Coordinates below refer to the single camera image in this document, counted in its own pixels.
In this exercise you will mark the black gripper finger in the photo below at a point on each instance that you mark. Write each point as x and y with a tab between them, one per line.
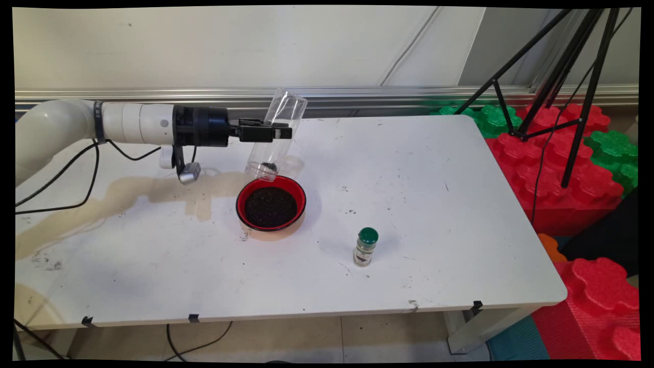
253	122
263	134

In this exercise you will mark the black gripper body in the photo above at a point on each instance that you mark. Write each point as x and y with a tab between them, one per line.
202	127

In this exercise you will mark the clear plastic jar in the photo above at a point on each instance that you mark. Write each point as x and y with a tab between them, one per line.
288	110

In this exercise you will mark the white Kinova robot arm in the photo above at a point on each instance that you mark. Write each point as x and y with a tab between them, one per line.
56	128

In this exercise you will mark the red bowl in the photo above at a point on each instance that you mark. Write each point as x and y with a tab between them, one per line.
292	190

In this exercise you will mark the dark seeds heap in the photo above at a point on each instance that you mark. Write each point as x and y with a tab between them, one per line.
271	208

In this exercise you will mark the spice bottle green cap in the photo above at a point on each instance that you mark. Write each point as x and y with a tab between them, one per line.
365	250

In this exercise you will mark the green foam block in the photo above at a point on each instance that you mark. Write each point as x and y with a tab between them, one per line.
613	148
493	120

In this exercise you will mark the grey table leg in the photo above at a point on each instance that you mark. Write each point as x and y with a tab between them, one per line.
475	332

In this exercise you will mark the orange foam block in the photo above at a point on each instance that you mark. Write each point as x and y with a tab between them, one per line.
551	248

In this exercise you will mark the large red foam block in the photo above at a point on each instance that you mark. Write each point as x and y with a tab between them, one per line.
577	204

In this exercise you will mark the teal floor mat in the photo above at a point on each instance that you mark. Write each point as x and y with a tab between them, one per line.
516	340

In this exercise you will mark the black tripod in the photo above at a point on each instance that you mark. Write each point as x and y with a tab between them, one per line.
591	92

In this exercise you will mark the black foam mat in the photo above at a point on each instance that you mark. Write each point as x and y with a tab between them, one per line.
608	240

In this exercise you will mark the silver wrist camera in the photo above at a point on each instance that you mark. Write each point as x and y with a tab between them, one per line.
189	174

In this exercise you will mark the aluminium wall rail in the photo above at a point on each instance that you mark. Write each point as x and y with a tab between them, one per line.
357	97

